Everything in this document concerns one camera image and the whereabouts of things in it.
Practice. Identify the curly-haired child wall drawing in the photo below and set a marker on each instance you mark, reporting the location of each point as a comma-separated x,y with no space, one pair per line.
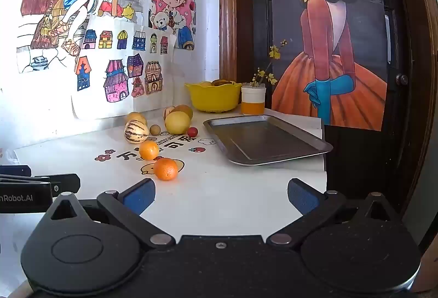
171,0

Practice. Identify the red cherry tomato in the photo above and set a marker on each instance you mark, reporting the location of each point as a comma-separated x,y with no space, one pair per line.
192,132

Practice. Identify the orange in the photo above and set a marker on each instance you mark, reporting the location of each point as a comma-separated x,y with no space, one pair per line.
165,169
149,150

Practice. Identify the metal tray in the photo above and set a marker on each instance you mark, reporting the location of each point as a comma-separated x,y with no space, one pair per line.
267,140

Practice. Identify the white printed table cover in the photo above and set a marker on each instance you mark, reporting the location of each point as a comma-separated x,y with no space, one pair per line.
219,188

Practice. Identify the metal door knob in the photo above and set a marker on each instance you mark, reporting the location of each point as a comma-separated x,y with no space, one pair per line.
401,79

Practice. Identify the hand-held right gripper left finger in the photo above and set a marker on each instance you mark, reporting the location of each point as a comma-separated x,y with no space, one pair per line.
138,197

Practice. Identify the yellow flower sprig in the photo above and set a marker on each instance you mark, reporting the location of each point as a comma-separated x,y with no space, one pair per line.
273,52

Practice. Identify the pink peach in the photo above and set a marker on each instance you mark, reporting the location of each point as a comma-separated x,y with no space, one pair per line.
168,112

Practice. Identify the colourful houses wall drawing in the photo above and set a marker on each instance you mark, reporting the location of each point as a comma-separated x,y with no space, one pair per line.
116,55

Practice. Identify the tan yellow fruit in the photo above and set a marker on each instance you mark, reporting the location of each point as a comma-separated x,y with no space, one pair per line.
137,117

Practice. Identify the white and orange cup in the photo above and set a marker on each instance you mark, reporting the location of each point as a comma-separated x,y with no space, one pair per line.
253,99

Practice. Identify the large yellow fruit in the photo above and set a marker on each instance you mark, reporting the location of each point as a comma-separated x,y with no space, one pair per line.
177,122

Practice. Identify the pale yellow fruit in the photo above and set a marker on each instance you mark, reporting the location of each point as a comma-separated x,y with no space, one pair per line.
204,83

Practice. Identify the orange dress wall poster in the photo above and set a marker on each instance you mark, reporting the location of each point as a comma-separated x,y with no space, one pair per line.
328,44

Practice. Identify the black door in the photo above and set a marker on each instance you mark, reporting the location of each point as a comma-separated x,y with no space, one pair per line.
397,44

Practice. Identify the yellow plastic bowl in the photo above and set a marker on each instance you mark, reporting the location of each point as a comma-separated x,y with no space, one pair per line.
214,97

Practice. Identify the brown round fruit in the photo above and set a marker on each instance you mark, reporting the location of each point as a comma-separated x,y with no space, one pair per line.
222,82

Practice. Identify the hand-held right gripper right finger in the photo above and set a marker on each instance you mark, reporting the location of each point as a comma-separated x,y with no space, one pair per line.
303,197

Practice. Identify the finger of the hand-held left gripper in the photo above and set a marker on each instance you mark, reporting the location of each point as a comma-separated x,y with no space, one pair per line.
65,183
15,170

